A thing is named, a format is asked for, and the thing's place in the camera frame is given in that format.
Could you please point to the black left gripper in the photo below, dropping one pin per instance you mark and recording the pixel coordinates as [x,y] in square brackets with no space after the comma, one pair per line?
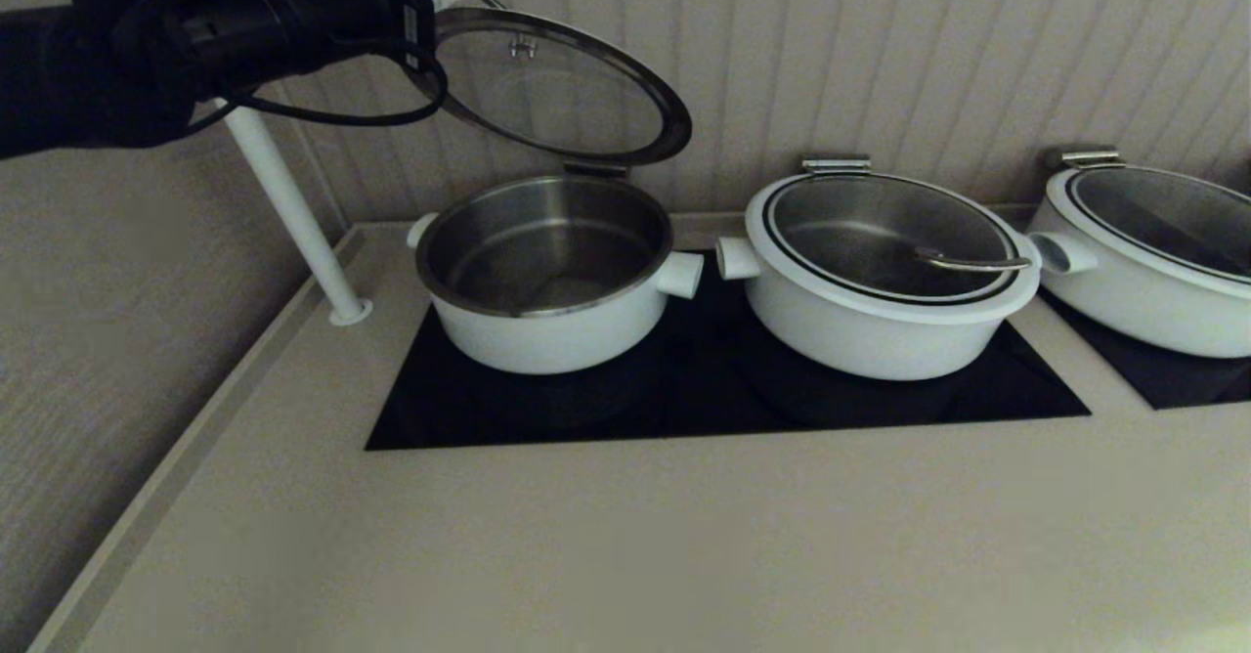
[332,8]

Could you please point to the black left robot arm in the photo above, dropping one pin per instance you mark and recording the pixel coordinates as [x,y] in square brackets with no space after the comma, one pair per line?
[78,66]

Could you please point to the white round cooking pot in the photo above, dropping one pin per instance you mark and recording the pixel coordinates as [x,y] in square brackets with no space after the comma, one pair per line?
[547,340]
[1153,321]
[860,350]

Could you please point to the white support pole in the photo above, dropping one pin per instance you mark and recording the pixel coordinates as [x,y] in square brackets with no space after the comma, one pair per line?
[293,223]

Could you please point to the wide black glass cooktop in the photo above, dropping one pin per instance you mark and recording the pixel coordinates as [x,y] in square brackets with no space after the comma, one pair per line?
[684,409]

